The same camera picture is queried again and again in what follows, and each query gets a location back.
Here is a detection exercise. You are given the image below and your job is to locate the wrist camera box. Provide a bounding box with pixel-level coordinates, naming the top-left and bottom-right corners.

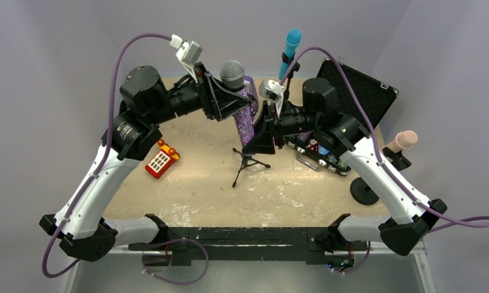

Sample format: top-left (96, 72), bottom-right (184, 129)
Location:
top-left (259, 79), bottom-right (284, 117)
top-left (170, 34), bottom-right (204, 79)

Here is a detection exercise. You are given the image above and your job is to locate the black tripod shock-mount stand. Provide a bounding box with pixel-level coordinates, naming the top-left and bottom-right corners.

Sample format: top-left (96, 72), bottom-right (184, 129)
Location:
top-left (232, 92), bottom-right (272, 189)

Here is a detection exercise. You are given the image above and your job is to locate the black round-base stand front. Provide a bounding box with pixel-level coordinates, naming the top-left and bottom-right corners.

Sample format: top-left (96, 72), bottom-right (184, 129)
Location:
top-left (278, 52), bottom-right (302, 106)

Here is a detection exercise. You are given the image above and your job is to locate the pink microphone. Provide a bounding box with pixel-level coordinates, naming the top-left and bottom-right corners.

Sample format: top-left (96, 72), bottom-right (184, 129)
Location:
top-left (386, 130), bottom-right (418, 153)

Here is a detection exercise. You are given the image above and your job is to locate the purple glitter microphone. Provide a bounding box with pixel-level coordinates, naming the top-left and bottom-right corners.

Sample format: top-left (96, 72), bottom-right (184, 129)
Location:
top-left (220, 60), bottom-right (255, 147)

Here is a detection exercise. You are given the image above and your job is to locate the black round-base stand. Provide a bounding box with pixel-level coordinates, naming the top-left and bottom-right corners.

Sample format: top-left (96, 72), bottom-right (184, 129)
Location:
top-left (348, 146), bottom-right (411, 206)
top-left (278, 52), bottom-right (302, 106)

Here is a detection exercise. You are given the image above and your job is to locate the purple metronome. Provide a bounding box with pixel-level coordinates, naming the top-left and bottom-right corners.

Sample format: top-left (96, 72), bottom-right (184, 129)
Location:
top-left (244, 76), bottom-right (259, 118)

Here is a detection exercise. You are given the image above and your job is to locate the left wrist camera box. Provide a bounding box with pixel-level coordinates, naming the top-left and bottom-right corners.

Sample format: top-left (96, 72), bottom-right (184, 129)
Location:
top-left (170, 34), bottom-right (204, 79)

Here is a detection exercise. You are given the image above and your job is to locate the black poker chip case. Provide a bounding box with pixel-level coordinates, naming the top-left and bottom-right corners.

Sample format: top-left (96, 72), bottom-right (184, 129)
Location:
top-left (284, 59), bottom-right (399, 176)

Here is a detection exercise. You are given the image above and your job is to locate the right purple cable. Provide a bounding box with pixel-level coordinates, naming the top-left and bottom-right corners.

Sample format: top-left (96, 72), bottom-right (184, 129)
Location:
top-left (278, 46), bottom-right (489, 276)

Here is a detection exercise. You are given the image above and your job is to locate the red yellow toy truck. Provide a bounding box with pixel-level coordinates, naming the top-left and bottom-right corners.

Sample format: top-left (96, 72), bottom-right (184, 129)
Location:
top-left (145, 139), bottom-right (181, 179)

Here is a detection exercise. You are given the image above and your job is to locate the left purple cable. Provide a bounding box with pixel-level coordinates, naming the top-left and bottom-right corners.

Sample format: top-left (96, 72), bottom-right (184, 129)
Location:
top-left (41, 32), bottom-right (210, 286)

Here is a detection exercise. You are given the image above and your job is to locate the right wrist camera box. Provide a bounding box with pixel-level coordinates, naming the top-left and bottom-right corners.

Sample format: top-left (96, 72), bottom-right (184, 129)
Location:
top-left (259, 79), bottom-right (284, 117)

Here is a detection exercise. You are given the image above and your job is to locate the black aluminium base frame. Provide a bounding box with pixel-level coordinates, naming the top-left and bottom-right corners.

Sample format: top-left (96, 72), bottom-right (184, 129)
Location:
top-left (128, 225), bottom-right (367, 266)

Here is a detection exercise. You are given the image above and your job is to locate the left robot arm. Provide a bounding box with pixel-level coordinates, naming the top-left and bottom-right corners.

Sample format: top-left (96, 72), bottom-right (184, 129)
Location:
top-left (40, 63), bottom-right (251, 262)

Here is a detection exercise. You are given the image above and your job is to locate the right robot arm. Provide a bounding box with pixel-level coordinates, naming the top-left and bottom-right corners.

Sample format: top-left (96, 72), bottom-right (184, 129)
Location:
top-left (244, 78), bottom-right (447, 256)

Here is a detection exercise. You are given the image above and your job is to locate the purple cable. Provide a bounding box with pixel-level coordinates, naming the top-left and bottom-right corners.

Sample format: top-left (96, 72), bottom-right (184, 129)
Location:
top-left (41, 32), bottom-right (210, 286)
top-left (278, 46), bottom-right (489, 276)

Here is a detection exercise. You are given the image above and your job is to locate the blue microphone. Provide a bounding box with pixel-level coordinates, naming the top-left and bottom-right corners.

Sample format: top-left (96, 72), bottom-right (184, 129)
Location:
top-left (278, 29), bottom-right (302, 79)

